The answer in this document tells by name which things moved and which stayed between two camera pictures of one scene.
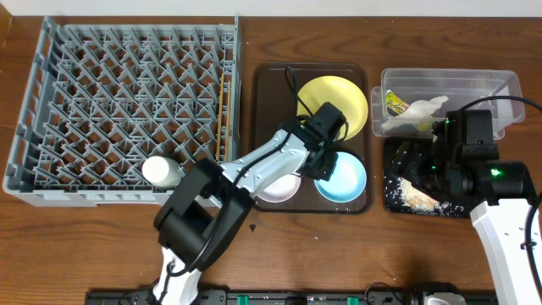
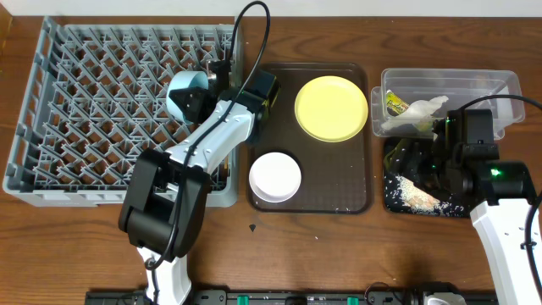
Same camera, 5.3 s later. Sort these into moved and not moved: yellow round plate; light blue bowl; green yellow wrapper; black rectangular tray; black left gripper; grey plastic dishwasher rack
Moved: black left gripper; light blue bowl
Not moved: yellow round plate; green yellow wrapper; grey plastic dishwasher rack; black rectangular tray
